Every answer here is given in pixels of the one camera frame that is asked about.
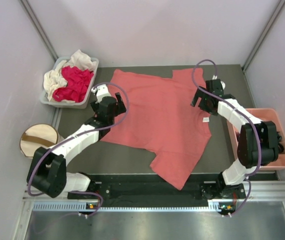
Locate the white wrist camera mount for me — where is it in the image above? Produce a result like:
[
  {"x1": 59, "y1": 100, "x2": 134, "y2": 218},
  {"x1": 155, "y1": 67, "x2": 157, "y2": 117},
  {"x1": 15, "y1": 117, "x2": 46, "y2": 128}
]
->
[
  {"x1": 90, "y1": 84, "x2": 112, "y2": 103},
  {"x1": 212, "y1": 75, "x2": 226, "y2": 90}
]

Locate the cream t-shirt in bin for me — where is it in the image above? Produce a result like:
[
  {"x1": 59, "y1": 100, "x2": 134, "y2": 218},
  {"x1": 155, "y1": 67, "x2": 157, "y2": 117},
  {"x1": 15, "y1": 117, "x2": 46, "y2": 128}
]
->
[{"x1": 43, "y1": 49, "x2": 96, "y2": 105}]

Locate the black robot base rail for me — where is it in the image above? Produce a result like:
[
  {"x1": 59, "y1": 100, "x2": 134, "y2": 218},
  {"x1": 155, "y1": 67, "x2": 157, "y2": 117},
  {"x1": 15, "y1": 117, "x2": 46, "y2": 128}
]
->
[{"x1": 67, "y1": 172, "x2": 246, "y2": 208}]

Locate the slotted cable duct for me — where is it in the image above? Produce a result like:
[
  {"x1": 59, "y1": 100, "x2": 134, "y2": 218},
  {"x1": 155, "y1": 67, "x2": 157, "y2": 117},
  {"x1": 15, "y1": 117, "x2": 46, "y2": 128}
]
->
[{"x1": 32, "y1": 201, "x2": 236, "y2": 212}]

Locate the dark coiled item front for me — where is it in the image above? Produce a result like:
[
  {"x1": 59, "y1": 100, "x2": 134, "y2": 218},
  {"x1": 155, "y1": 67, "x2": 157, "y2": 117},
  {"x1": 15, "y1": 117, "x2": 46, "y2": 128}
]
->
[{"x1": 277, "y1": 134, "x2": 285, "y2": 154}]

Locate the magenta t-shirt in bin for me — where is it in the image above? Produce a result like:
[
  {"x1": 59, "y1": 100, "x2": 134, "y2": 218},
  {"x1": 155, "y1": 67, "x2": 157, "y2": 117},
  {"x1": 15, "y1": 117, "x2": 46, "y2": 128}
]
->
[{"x1": 52, "y1": 66, "x2": 94, "y2": 103}]

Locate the round cream fabric basket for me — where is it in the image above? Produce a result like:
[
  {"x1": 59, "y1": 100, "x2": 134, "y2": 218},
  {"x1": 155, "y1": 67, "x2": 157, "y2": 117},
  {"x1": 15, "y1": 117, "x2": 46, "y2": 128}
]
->
[{"x1": 19, "y1": 123, "x2": 64, "y2": 159}]

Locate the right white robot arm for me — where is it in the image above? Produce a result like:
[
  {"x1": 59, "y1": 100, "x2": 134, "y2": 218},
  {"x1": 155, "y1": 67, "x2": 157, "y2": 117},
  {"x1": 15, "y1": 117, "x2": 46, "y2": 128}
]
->
[{"x1": 191, "y1": 78, "x2": 281, "y2": 199}]

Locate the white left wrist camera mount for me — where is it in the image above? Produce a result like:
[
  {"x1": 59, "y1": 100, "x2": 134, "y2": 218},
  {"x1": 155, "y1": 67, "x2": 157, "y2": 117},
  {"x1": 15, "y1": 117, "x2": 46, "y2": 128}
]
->
[{"x1": 90, "y1": 84, "x2": 112, "y2": 103}]

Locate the salmon pink t-shirt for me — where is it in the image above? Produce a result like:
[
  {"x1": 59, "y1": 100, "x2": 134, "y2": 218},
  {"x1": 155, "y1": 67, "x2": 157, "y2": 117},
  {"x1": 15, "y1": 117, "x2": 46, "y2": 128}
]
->
[{"x1": 103, "y1": 68, "x2": 211, "y2": 190}]

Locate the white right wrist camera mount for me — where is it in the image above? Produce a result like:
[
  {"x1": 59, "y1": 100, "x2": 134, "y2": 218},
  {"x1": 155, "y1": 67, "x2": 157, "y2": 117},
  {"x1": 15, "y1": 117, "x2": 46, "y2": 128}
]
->
[{"x1": 212, "y1": 75, "x2": 226, "y2": 90}]

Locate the grey plastic laundry bin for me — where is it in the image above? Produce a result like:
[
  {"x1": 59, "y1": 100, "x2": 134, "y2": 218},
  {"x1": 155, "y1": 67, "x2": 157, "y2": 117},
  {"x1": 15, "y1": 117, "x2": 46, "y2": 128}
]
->
[{"x1": 40, "y1": 56, "x2": 100, "y2": 109}]

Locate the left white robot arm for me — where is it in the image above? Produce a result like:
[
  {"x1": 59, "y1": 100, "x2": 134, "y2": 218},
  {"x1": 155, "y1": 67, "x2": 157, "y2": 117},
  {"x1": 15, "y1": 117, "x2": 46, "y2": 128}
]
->
[{"x1": 26, "y1": 92, "x2": 129, "y2": 199}]

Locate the pink divided organizer tray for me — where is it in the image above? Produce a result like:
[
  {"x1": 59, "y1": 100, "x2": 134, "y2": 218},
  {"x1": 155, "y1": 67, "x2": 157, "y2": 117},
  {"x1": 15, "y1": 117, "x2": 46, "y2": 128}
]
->
[{"x1": 218, "y1": 102, "x2": 285, "y2": 176}]

